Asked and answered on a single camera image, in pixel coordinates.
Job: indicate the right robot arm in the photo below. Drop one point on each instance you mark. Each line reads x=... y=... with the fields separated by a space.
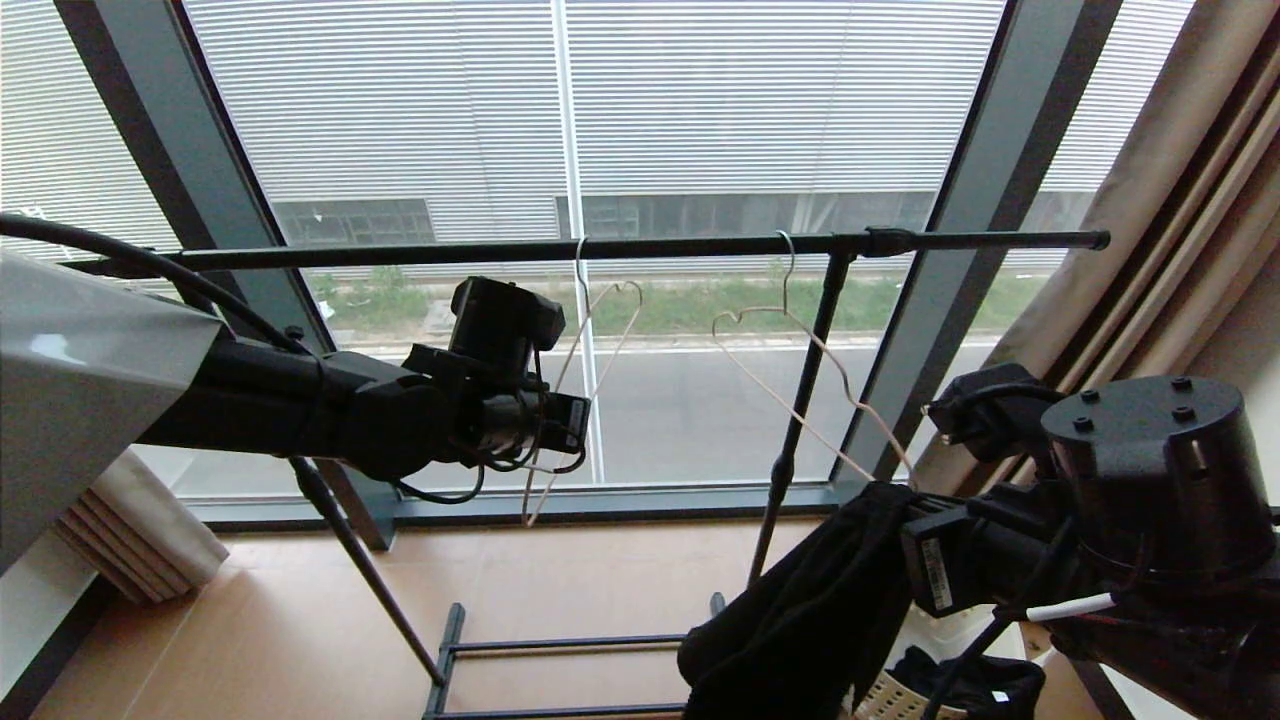
x=1150 y=480

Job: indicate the black clothes rack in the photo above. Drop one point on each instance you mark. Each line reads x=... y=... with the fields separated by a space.
x=700 y=246

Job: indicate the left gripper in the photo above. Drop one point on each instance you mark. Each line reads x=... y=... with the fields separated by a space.
x=520 y=425

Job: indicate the pink clothes hanger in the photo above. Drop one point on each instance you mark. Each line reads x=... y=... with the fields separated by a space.
x=615 y=350
x=811 y=340

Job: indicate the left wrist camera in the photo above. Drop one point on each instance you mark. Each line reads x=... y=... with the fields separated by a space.
x=505 y=320

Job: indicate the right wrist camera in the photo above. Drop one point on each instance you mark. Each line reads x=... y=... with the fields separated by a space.
x=985 y=400

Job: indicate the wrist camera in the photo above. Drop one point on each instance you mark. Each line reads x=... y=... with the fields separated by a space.
x=985 y=400
x=505 y=320

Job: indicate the black garment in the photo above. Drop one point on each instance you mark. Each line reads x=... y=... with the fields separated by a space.
x=980 y=680
x=800 y=610

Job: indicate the window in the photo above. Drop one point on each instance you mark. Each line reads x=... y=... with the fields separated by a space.
x=750 y=110

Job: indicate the white laundry basket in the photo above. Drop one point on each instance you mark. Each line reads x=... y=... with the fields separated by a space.
x=880 y=700

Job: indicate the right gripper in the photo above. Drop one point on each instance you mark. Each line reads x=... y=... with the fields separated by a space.
x=970 y=555

